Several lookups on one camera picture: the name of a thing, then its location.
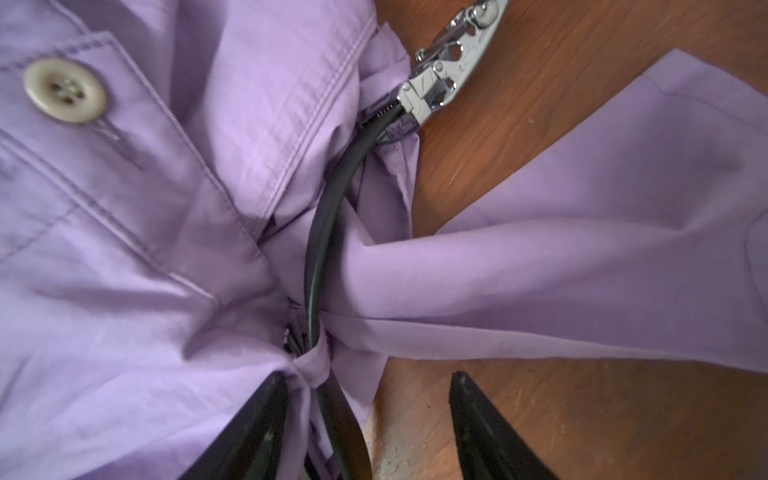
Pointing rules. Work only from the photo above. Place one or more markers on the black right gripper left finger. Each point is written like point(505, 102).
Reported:
point(249, 447)

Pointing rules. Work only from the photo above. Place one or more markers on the purple trousers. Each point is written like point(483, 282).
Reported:
point(161, 163)

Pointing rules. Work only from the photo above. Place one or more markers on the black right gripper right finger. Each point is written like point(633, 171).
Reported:
point(487, 445)

